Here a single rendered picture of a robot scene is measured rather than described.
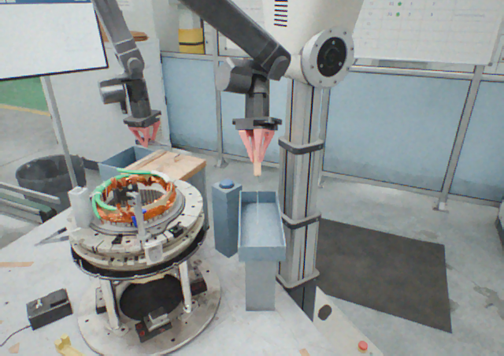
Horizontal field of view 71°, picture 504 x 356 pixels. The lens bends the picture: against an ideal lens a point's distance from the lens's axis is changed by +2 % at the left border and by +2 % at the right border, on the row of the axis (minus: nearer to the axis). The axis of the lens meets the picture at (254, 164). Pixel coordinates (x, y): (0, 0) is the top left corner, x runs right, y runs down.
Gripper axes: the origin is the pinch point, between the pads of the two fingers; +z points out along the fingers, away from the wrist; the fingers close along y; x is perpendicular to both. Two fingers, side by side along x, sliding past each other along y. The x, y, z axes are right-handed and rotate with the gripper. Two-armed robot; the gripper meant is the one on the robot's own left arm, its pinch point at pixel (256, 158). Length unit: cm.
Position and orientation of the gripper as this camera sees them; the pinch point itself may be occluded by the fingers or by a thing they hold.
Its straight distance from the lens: 81.6
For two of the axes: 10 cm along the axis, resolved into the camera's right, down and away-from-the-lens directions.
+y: 8.7, 0.2, -4.9
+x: 4.9, -0.1, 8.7
